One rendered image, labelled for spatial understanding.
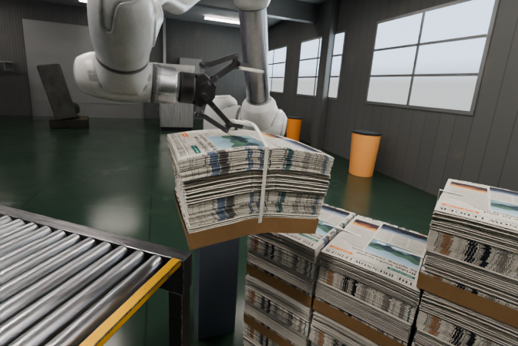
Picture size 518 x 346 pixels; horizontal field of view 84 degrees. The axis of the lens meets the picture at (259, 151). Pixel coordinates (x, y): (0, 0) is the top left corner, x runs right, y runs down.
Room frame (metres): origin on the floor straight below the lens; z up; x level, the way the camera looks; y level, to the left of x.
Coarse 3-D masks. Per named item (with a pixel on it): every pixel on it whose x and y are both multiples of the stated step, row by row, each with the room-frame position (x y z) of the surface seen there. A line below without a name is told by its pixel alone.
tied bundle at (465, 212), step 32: (448, 192) 0.80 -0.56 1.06; (480, 192) 0.82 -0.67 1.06; (512, 192) 0.84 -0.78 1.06; (448, 224) 0.65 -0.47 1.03; (480, 224) 0.61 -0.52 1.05; (512, 224) 0.60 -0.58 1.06; (448, 256) 0.64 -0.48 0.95; (480, 256) 0.60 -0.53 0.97; (512, 256) 0.57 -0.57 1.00; (480, 288) 0.59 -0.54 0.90; (512, 288) 0.56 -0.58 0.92
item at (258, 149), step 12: (228, 132) 0.86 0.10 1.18; (240, 132) 0.88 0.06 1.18; (252, 144) 0.68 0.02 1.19; (252, 156) 0.64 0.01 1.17; (276, 156) 0.67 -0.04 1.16; (252, 168) 0.64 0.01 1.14; (276, 168) 0.67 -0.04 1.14; (252, 180) 0.65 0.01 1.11; (252, 192) 0.65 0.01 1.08; (252, 204) 0.65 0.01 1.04; (264, 204) 0.67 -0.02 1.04; (252, 216) 0.65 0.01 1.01; (264, 216) 0.67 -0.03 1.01
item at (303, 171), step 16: (288, 144) 0.77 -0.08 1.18; (304, 144) 0.86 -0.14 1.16; (288, 160) 0.69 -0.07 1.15; (304, 160) 0.70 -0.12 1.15; (320, 160) 0.72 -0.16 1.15; (288, 176) 0.68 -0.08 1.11; (304, 176) 0.70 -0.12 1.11; (320, 176) 0.72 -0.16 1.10; (288, 192) 0.69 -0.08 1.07; (304, 192) 0.70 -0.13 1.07; (320, 192) 0.72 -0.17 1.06; (272, 208) 0.68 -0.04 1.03; (288, 208) 0.70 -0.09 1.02; (304, 208) 0.71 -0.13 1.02
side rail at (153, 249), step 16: (0, 208) 1.02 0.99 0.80; (48, 224) 0.92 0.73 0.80; (64, 224) 0.93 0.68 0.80; (96, 240) 0.86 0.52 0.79; (112, 240) 0.85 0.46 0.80; (128, 240) 0.85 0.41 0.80; (160, 256) 0.79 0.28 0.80; (176, 256) 0.79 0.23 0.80; (176, 272) 0.77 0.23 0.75; (176, 288) 0.77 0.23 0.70
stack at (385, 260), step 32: (320, 224) 1.01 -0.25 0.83; (352, 224) 1.02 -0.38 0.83; (384, 224) 1.04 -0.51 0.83; (256, 256) 0.98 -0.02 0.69; (288, 256) 0.89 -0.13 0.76; (320, 256) 0.87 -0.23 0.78; (352, 256) 0.80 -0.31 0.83; (384, 256) 0.81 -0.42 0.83; (416, 256) 0.83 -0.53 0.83; (256, 288) 0.97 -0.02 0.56; (320, 288) 0.82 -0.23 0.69; (352, 288) 0.77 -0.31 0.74; (384, 288) 0.71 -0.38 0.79; (416, 288) 0.67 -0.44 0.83; (256, 320) 0.96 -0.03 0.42; (288, 320) 0.87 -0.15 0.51; (320, 320) 0.81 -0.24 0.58; (384, 320) 0.70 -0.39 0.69; (416, 320) 0.83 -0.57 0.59; (448, 320) 0.62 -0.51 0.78; (480, 320) 0.59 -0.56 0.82
